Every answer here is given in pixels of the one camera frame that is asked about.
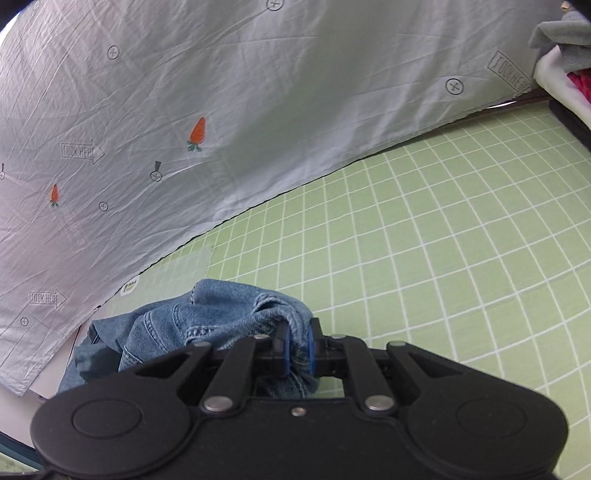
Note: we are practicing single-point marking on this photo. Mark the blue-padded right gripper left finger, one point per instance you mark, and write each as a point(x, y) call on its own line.
point(251, 357)

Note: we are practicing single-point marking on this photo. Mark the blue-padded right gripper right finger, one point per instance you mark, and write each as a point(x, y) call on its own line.
point(350, 360)

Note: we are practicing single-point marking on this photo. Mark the blue denim jeans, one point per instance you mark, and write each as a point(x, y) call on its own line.
point(213, 311)

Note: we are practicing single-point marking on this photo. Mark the pile of folded clothes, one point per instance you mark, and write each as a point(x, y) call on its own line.
point(563, 70)

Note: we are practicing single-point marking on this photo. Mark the green grid cutting mat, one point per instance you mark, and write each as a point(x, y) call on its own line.
point(472, 242)

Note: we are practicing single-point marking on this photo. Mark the white printed bed sheet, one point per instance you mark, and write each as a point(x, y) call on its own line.
point(130, 127)

